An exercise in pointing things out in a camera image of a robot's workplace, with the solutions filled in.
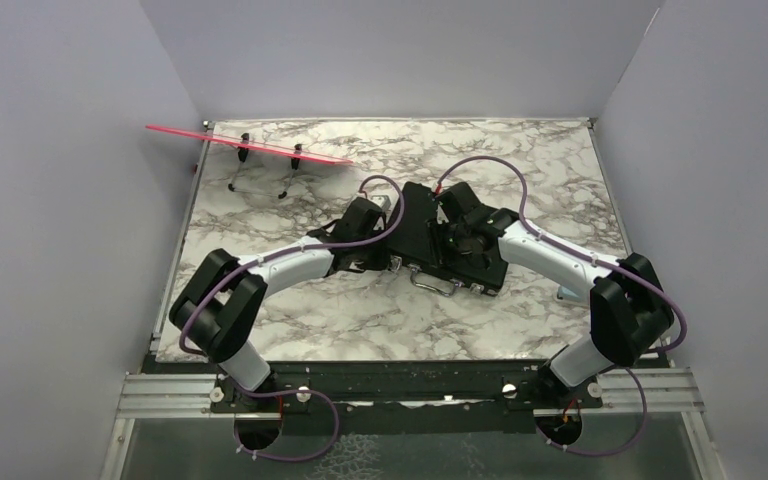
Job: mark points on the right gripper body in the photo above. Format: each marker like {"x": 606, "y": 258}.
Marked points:
{"x": 452, "y": 243}

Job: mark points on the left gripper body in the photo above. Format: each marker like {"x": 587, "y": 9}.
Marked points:
{"x": 371, "y": 257}

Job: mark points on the black poker chip case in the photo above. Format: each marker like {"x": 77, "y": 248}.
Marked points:
{"x": 413, "y": 241}

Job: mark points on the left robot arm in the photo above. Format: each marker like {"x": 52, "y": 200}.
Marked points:
{"x": 217, "y": 308}

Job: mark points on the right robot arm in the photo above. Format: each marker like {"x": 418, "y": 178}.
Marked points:
{"x": 627, "y": 312}

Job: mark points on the light blue eraser block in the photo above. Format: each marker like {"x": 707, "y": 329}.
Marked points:
{"x": 566, "y": 295}

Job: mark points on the pink acrylic sheet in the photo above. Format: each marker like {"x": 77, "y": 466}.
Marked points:
{"x": 292, "y": 151}

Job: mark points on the chrome case handle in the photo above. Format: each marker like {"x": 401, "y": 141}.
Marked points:
{"x": 419, "y": 279}

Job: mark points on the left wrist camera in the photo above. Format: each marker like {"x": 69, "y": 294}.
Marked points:
{"x": 382, "y": 201}

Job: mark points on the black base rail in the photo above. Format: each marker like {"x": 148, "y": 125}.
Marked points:
{"x": 394, "y": 397}

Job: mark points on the metal wire stand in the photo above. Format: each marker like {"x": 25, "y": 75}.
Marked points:
{"x": 263, "y": 174}

